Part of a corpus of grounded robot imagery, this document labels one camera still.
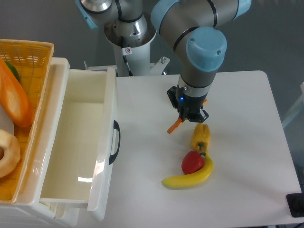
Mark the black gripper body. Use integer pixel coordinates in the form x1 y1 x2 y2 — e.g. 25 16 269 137
167 86 209 123

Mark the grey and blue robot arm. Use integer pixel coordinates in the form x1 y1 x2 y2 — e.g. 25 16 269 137
76 0 251 133

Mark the white upper drawer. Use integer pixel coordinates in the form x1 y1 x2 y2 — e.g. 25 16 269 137
38 66 119 222

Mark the orange baguette bread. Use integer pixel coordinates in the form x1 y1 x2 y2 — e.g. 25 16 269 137
0 60 35 127

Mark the white drawer cabinet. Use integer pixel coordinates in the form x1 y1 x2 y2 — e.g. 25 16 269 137
0 57 79 228

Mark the white bread slice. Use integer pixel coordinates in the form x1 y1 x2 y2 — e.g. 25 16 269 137
0 106 14 135

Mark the yellow bell pepper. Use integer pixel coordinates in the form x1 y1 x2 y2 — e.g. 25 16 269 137
190 123 211 152

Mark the red bell pepper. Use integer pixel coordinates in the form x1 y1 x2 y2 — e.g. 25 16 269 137
181 151 206 174

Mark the yellow banana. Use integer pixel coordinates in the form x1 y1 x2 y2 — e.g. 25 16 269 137
161 152 214 189

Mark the black device at table edge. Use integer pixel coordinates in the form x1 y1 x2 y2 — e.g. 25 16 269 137
286 193 304 218

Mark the orange wicker basket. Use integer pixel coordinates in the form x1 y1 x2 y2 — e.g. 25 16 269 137
0 39 54 205

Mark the green vegetable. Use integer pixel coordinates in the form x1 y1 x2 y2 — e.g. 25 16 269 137
5 61 20 82

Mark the black drawer handle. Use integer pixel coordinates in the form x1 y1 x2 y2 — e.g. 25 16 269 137
109 120 121 165

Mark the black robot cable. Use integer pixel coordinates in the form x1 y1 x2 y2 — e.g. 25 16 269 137
120 35 134 77

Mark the beige bagel ring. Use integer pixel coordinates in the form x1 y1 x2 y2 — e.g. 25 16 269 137
0 128 21 179

